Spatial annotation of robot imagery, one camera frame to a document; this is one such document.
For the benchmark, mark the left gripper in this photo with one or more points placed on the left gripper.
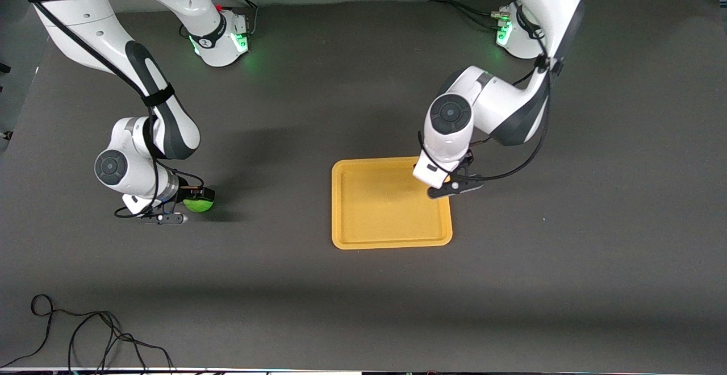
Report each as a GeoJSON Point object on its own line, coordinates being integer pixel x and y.
{"type": "Point", "coordinates": [466, 162]}

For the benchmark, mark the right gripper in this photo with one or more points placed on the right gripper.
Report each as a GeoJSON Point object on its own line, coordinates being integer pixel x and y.
{"type": "Point", "coordinates": [189, 191]}

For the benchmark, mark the green apple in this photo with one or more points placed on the green apple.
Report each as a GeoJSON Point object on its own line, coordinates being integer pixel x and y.
{"type": "Point", "coordinates": [200, 206]}

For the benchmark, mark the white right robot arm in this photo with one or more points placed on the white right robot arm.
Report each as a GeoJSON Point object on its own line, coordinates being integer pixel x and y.
{"type": "Point", "coordinates": [74, 23]}

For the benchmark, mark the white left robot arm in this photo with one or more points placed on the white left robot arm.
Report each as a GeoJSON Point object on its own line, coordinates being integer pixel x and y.
{"type": "Point", "coordinates": [500, 102]}

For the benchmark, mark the yellow plastic tray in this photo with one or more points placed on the yellow plastic tray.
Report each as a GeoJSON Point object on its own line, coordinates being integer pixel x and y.
{"type": "Point", "coordinates": [380, 216]}

